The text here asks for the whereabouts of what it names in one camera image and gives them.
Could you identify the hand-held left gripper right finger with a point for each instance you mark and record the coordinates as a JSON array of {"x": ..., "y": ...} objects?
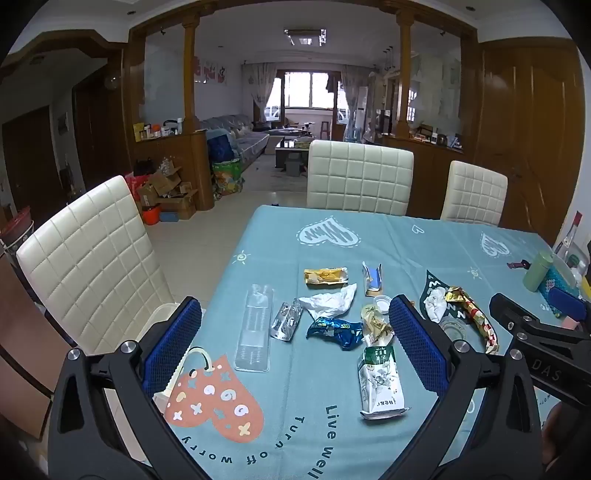
[{"x": 418, "y": 344}]

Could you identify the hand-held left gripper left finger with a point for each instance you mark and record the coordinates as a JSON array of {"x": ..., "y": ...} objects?
[{"x": 173, "y": 344}]

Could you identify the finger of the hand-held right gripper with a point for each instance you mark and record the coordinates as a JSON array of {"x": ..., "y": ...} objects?
[
  {"x": 512, "y": 314},
  {"x": 568, "y": 302}
]

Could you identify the clear plastic bin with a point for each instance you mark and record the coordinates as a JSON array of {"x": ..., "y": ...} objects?
[{"x": 162, "y": 311}]

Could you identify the red gold wrapper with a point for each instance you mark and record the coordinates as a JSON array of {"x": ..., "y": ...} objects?
[{"x": 478, "y": 318}]

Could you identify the clear round dish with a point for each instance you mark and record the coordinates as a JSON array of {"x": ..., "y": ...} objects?
[{"x": 455, "y": 330}]

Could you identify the white tissue ball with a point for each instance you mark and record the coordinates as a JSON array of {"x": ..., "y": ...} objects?
[{"x": 435, "y": 304}]

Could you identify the beige wrapper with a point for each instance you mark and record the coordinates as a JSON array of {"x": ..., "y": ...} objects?
[{"x": 376, "y": 325}]

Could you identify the white round lid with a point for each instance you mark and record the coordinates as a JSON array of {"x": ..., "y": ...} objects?
[{"x": 381, "y": 304}]

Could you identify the green white milk carton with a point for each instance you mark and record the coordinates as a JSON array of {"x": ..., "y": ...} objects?
[{"x": 381, "y": 387}]

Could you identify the small blue white carton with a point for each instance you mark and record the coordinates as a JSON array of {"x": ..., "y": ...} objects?
[{"x": 371, "y": 277}]

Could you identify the clear plastic tray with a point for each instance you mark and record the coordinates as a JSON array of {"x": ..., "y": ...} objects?
[{"x": 254, "y": 332}]

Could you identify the blue snack wrapper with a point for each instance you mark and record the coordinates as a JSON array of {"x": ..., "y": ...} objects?
[{"x": 337, "y": 330}]

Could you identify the white tissue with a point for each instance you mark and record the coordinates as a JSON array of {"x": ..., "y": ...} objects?
[{"x": 330, "y": 302}]

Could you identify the silver blister pack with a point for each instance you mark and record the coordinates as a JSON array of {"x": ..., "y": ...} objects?
[{"x": 285, "y": 323}]

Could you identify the yellow snack wrapper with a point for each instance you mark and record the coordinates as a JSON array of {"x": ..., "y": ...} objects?
[{"x": 323, "y": 276}]

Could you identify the grey trash bin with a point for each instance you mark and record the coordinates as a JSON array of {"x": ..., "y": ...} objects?
[{"x": 293, "y": 165}]

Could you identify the colourful patterned cloth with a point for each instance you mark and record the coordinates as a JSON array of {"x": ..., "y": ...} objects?
[{"x": 558, "y": 281}]

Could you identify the small dark red object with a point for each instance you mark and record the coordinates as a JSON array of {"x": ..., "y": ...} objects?
[{"x": 524, "y": 264}]

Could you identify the clear bottle with red cap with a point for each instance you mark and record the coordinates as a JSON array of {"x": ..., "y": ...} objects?
[{"x": 570, "y": 235}]

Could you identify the large cream quilted chair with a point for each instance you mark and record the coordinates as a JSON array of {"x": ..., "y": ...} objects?
[{"x": 92, "y": 258}]

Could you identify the narrow cream quilted chair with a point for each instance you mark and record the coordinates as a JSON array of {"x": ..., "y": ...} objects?
[{"x": 475, "y": 194}]

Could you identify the small blue box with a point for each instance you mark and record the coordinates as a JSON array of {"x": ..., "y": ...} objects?
[{"x": 168, "y": 216}]

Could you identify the orange bucket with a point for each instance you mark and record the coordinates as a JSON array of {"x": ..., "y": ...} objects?
[{"x": 151, "y": 216}]

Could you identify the blue printed tablecloth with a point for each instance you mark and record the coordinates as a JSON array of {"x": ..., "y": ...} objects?
[{"x": 286, "y": 258}]

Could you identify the pile of cardboard boxes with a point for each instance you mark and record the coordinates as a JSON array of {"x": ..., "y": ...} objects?
[{"x": 171, "y": 194}]

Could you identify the low wooden cabinet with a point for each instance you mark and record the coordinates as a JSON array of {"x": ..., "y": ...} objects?
[{"x": 429, "y": 175}]

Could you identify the red bag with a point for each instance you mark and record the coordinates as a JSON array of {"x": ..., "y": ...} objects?
[{"x": 134, "y": 184}]

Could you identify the wooden wardrobe doors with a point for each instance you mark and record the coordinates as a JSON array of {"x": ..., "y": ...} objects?
[{"x": 531, "y": 138}]

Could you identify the colorful printed bag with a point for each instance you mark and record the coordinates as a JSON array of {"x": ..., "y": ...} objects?
[{"x": 227, "y": 177}]

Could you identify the wide cream quilted chair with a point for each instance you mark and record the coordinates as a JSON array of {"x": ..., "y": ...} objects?
[{"x": 360, "y": 177}]

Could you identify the black bag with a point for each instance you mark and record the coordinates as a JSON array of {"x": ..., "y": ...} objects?
[{"x": 144, "y": 167}]

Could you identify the wooden partition counter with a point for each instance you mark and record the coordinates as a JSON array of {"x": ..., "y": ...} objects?
[{"x": 184, "y": 161}]

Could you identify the blue bundle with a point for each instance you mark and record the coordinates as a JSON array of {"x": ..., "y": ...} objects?
[{"x": 220, "y": 145}]

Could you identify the row of small containers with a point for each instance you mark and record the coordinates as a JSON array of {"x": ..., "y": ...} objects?
[{"x": 157, "y": 131}]

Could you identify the grey sofa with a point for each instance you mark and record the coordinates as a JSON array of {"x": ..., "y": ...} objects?
[{"x": 244, "y": 138}]

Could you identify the dark coffee table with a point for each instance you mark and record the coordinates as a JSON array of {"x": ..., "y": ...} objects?
[{"x": 286, "y": 147}]

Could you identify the dark wooden door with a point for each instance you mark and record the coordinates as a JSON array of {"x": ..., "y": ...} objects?
[{"x": 27, "y": 161}]

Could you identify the wooden stool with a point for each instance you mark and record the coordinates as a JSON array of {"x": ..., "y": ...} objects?
[{"x": 325, "y": 129}]

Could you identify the white standing air conditioner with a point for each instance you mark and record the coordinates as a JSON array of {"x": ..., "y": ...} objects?
[{"x": 362, "y": 110}]

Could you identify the wooden column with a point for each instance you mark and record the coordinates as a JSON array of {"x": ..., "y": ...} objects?
[
  {"x": 191, "y": 78},
  {"x": 404, "y": 78}
]

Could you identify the patterned curtain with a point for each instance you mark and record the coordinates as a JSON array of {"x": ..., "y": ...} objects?
[
  {"x": 351, "y": 92},
  {"x": 261, "y": 87}
]

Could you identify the window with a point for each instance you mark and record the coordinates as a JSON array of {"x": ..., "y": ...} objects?
[{"x": 307, "y": 90}]

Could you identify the ceiling lamp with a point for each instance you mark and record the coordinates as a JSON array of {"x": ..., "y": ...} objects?
[{"x": 304, "y": 37}]

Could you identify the pink wall art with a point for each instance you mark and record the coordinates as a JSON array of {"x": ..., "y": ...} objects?
[{"x": 210, "y": 71}]

